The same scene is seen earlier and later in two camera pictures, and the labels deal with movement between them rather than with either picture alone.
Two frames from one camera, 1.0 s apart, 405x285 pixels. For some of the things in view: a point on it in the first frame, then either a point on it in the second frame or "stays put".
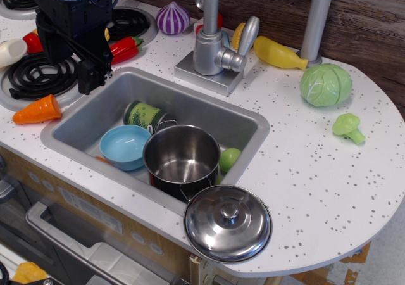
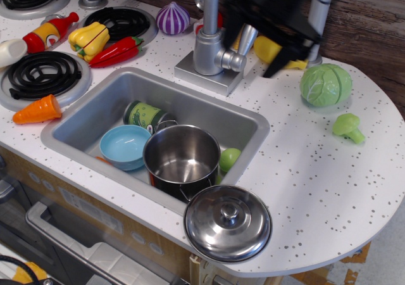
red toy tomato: x=219 y=23 stays put
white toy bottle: x=12 y=50 stays put
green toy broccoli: x=347 y=124 stays put
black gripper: x=84 y=34 -> x=285 y=12
